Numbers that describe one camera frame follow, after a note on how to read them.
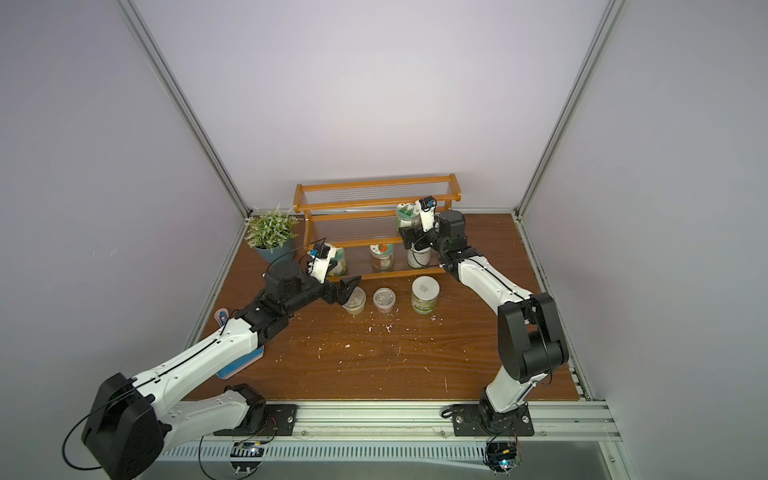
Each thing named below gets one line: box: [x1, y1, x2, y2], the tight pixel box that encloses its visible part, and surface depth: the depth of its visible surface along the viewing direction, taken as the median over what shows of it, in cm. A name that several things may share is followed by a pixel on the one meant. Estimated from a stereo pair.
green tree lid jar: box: [396, 200, 421, 231], surface depth 91 cm
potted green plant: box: [244, 204, 299, 266], surface depth 97 cm
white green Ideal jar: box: [411, 275, 440, 315], surface depth 89 cm
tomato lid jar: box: [369, 244, 395, 272], surface depth 99 cm
